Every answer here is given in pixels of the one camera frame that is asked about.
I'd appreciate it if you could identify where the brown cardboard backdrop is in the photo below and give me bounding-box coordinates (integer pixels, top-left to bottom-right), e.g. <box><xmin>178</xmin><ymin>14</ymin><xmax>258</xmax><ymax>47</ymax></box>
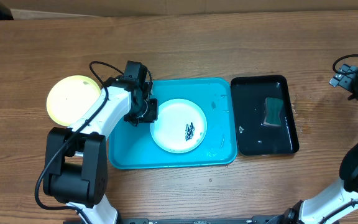
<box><xmin>2</xmin><ymin>0</ymin><xmax>358</xmax><ymax>16</ymax></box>

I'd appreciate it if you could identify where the yellow-green plate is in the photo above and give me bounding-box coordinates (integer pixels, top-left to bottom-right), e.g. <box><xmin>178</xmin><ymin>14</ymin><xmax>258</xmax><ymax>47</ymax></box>
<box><xmin>46</xmin><ymin>75</ymin><xmax>101</xmax><ymax>126</ymax></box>

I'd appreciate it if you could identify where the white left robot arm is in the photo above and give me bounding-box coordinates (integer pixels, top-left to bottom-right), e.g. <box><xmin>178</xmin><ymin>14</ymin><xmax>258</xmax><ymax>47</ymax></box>
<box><xmin>35</xmin><ymin>75</ymin><xmax>157</xmax><ymax>223</ymax></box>

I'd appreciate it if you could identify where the green sponge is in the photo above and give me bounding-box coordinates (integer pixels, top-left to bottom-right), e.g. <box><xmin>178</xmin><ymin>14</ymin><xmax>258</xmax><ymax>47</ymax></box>
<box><xmin>263</xmin><ymin>97</ymin><xmax>283</xmax><ymax>127</ymax></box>

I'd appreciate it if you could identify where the light blue plate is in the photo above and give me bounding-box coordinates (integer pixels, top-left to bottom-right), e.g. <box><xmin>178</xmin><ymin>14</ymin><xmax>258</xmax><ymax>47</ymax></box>
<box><xmin>150</xmin><ymin>99</ymin><xmax>208</xmax><ymax>154</ymax></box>

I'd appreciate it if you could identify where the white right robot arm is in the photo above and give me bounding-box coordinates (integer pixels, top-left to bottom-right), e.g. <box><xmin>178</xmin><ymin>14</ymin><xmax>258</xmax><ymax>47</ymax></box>
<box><xmin>268</xmin><ymin>143</ymin><xmax>358</xmax><ymax>223</ymax></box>

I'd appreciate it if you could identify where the black plastic tray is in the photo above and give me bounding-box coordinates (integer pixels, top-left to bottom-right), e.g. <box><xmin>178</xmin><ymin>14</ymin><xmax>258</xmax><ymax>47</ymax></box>
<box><xmin>231</xmin><ymin>75</ymin><xmax>300</xmax><ymax>156</ymax></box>

